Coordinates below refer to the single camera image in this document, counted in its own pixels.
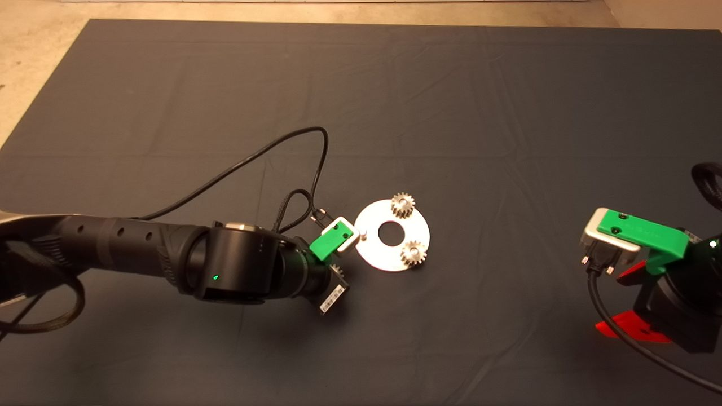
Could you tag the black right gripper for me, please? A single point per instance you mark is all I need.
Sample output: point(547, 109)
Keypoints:
point(688, 316)

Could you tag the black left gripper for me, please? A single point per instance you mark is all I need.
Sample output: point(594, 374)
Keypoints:
point(307, 279)

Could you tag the small steel planetary gear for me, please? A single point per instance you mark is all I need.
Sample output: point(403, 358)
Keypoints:
point(337, 269)
point(397, 210)
point(407, 258)

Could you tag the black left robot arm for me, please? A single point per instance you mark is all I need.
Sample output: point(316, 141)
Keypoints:
point(141, 248)

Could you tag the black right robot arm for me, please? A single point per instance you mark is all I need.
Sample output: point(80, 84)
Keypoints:
point(712, 254)

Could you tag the round metal carrier plate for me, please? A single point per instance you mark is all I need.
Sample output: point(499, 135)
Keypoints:
point(383, 259)

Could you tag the dark grey table cloth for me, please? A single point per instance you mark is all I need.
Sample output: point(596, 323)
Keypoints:
point(451, 84)

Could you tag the green left camera mount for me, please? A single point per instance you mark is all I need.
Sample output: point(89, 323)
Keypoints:
point(330, 241)

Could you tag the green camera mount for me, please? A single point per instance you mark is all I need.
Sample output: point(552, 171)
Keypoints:
point(330, 241)
point(643, 232)

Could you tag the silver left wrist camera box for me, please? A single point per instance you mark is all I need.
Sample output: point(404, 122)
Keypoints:
point(352, 239)

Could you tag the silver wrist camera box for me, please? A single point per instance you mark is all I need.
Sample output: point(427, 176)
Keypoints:
point(352, 239)
point(591, 231)

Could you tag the green right camera mount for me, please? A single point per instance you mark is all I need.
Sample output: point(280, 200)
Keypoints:
point(643, 232)

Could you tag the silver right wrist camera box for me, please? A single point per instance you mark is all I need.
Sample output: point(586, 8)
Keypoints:
point(591, 231)

